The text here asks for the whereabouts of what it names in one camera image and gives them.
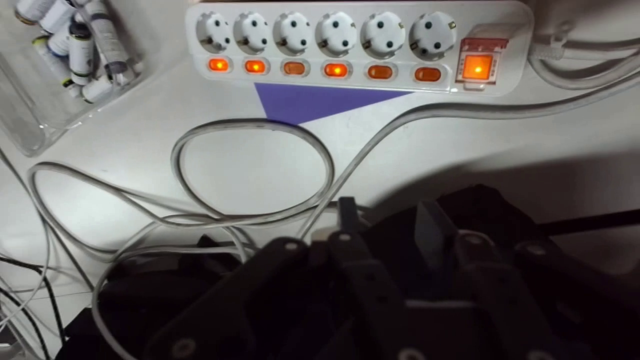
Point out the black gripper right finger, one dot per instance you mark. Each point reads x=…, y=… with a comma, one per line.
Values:
x=507, y=300

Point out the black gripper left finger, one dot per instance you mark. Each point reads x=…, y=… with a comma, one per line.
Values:
x=292, y=300

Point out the black backpack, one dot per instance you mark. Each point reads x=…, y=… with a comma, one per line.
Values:
x=153, y=280

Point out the purple paper sheet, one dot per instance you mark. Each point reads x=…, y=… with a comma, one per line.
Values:
x=313, y=102

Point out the white six-socket power strip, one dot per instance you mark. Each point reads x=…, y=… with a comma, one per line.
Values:
x=400, y=83

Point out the white vial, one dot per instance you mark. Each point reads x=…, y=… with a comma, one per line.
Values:
x=58, y=14
x=107, y=37
x=30, y=9
x=60, y=41
x=80, y=56
x=101, y=89

